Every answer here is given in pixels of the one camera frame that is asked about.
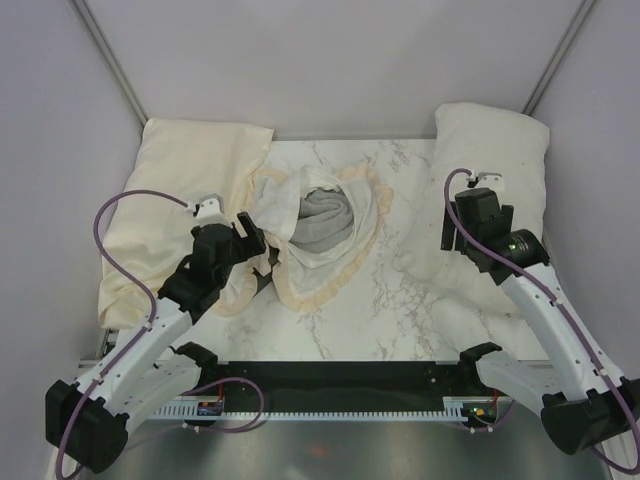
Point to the left aluminium corner post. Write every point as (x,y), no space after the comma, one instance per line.
(107,55)

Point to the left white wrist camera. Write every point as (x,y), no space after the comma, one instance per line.
(208,210)

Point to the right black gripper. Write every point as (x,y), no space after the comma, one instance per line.
(447,234)

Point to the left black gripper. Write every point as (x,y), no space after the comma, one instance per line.
(252,243)

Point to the white slotted cable duct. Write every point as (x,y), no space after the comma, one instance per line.
(448,409)

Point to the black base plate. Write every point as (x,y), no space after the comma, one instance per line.
(359,384)

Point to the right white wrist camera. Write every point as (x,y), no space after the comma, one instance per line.
(491,180)

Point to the white ruffled pillowcase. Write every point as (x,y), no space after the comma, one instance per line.
(319,228)

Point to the right aluminium corner post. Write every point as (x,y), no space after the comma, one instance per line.
(560,54)

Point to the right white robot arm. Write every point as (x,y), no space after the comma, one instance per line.
(586,399)

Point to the aluminium corner post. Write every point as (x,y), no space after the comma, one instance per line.
(107,55)
(560,54)

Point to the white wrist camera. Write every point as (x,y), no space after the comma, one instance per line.
(208,210)
(491,180)

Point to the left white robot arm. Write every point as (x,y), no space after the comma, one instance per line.
(92,419)

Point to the cream yellow pillow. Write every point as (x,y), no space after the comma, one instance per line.
(179,161)

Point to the aluminium frame rail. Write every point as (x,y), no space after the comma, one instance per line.
(478,420)

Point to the white pillow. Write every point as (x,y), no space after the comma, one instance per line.
(488,167)

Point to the shiny metal sheet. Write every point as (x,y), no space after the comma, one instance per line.
(354,450)

